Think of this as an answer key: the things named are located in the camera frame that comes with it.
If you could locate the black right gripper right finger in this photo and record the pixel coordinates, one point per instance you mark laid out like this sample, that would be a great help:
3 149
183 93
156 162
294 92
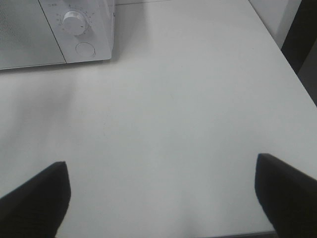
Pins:
287 196

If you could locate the white microwave door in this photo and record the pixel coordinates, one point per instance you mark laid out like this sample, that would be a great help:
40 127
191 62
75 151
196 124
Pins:
26 38

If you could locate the white microwave oven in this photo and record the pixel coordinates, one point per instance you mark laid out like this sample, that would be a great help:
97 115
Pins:
99 15

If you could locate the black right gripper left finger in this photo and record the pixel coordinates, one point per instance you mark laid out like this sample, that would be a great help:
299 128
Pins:
37 208

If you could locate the round door release button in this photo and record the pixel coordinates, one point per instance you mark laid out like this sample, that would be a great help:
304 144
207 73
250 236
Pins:
85 49

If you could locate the white lower timer knob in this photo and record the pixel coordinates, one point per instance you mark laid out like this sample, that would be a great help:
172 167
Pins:
74 23

